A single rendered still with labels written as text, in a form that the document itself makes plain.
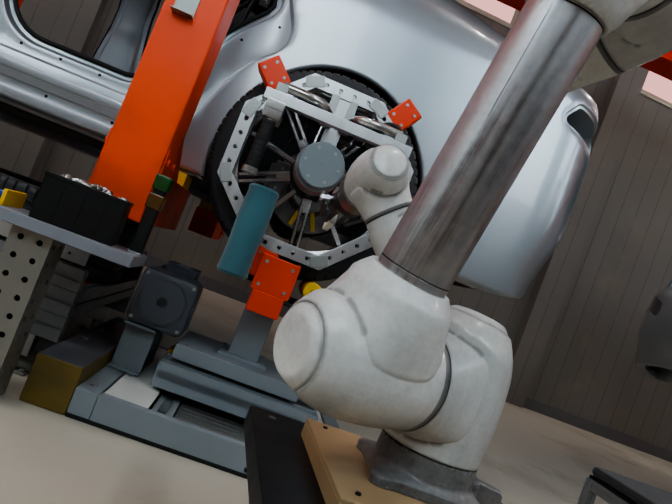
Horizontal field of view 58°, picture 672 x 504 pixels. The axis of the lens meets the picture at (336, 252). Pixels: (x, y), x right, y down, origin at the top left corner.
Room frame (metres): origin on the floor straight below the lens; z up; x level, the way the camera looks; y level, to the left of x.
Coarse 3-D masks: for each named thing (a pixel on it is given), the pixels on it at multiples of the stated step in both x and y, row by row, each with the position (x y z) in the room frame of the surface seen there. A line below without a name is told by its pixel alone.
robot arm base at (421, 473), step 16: (384, 432) 0.92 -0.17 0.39; (368, 448) 0.96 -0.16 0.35; (384, 448) 0.90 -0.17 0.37; (400, 448) 0.88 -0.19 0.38; (368, 464) 0.91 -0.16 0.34; (384, 464) 0.88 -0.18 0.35; (400, 464) 0.87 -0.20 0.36; (416, 464) 0.86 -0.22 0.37; (432, 464) 0.86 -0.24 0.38; (384, 480) 0.84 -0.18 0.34; (400, 480) 0.85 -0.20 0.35; (416, 480) 0.86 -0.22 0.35; (432, 480) 0.86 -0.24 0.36; (448, 480) 0.86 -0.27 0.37; (464, 480) 0.87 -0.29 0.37; (480, 480) 0.95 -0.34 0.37; (416, 496) 0.85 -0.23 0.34; (432, 496) 0.85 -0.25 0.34; (448, 496) 0.86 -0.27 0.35; (464, 496) 0.87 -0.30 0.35; (480, 496) 0.93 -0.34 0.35; (496, 496) 0.93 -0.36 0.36
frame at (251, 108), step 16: (304, 80) 1.76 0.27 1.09; (320, 80) 1.76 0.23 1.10; (352, 96) 1.78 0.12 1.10; (368, 96) 1.78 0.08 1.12; (256, 112) 1.76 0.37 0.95; (368, 112) 1.83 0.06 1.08; (384, 112) 1.79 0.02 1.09; (240, 128) 1.75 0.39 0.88; (240, 144) 1.75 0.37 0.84; (224, 160) 1.75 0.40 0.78; (224, 176) 1.75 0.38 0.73; (240, 192) 1.76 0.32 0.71; (272, 240) 1.77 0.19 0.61; (352, 240) 1.84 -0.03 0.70; (368, 240) 1.80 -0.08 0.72; (288, 256) 1.78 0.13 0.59; (304, 256) 1.78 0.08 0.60; (320, 256) 1.79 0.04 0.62; (336, 256) 1.79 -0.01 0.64
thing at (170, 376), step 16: (160, 368) 1.77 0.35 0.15; (176, 368) 1.78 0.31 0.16; (192, 368) 1.84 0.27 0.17; (160, 384) 1.78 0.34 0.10; (176, 384) 1.78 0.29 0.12; (192, 384) 1.79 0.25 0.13; (208, 384) 1.79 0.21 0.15; (224, 384) 1.79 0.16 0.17; (240, 384) 1.87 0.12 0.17; (208, 400) 1.79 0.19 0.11; (224, 400) 1.80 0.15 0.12; (240, 400) 1.80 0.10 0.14; (256, 400) 1.81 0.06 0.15; (272, 400) 1.86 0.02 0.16; (288, 400) 1.89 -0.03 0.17; (240, 416) 1.80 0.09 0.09; (288, 416) 1.82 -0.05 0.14; (304, 416) 1.82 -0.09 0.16
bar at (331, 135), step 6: (342, 102) 1.78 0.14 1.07; (348, 102) 1.78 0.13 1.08; (336, 108) 1.78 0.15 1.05; (342, 108) 1.78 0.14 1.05; (336, 114) 1.78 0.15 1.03; (342, 114) 1.78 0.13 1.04; (324, 132) 1.78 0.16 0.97; (330, 132) 1.78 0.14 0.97; (336, 132) 1.78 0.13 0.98; (324, 138) 1.78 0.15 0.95; (330, 138) 1.78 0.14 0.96; (336, 138) 1.78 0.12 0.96; (336, 144) 1.78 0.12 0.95
